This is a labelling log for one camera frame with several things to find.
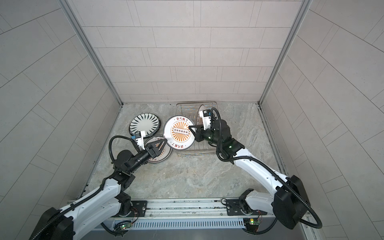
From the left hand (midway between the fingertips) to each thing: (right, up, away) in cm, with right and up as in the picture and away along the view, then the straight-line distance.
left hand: (168, 142), depth 72 cm
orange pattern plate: (+4, +5, +2) cm, 6 cm away
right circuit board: (+39, -37, -3) cm, 54 cm away
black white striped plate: (-21, +8, +31) cm, 38 cm away
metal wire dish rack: (+16, -8, +20) cm, 27 cm away
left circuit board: (-19, -35, -7) cm, 41 cm away
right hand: (+10, +6, -1) cm, 12 cm away
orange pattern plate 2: (+15, +11, -7) cm, 20 cm away
